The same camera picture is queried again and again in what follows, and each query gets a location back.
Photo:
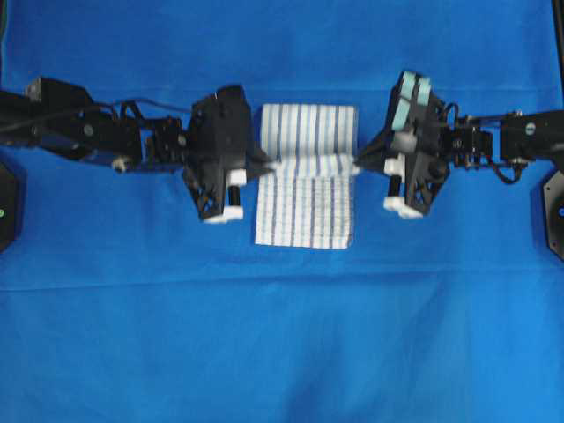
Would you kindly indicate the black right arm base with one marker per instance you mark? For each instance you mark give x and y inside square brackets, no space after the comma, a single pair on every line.
[552,195]

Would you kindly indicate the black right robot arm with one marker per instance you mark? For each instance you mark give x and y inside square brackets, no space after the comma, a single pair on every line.
[506,143]

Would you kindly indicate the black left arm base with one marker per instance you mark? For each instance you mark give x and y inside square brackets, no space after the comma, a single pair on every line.
[9,207]

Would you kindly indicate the white blue-striped towel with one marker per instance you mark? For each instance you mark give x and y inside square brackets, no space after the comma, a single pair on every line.
[308,199]

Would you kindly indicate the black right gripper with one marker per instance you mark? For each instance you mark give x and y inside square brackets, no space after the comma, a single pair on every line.
[409,153]

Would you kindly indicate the blue table cloth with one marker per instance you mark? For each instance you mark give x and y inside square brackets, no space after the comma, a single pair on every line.
[119,305]

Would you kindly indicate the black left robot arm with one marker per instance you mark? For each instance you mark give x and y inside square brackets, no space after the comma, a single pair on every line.
[63,119]

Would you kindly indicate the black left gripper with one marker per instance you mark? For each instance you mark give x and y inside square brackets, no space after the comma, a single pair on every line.
[219,134]

